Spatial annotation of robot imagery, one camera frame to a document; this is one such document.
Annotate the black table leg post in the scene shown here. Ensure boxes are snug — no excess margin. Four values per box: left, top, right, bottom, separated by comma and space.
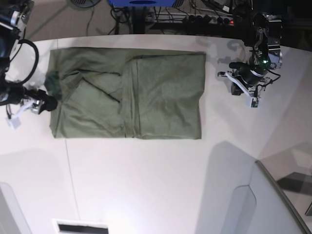
131, 6, 148, 34

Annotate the white curved panel right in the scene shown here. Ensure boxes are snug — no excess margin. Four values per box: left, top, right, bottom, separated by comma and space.
222, 161, 311, 234

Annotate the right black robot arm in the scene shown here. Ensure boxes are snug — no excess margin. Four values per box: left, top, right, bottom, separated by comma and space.
0, 0, 58, 130

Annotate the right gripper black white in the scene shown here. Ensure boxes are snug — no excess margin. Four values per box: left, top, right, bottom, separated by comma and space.
0, 86, 58, 129

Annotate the black power strip red light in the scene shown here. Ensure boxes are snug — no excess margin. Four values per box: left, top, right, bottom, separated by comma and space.
182, 15, 234, 26

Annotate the white panel left corner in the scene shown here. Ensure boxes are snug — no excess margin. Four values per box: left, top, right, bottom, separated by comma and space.
0, 182, 32, 234

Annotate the olive green t-shirt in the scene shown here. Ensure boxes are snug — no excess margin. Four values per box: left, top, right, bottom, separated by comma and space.
45, 47, 206, 139

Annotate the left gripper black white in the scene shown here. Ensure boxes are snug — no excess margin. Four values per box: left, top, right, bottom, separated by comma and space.
217, 62, 273, 108

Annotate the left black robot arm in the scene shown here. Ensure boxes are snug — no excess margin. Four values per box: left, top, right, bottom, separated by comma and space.
218, 0, 312, 108

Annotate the blue box with oval hole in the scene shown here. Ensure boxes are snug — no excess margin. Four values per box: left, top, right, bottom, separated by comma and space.
108, 0, 175, 7

